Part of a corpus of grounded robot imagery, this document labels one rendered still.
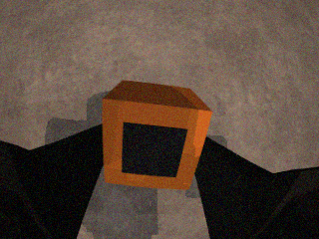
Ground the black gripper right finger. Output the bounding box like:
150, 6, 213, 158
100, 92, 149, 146
195, 136, 319, 239

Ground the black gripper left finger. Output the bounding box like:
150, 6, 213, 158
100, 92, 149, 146
0, 124, 104, 239

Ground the orange block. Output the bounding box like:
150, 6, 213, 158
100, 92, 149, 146
103, 80, 211, 190

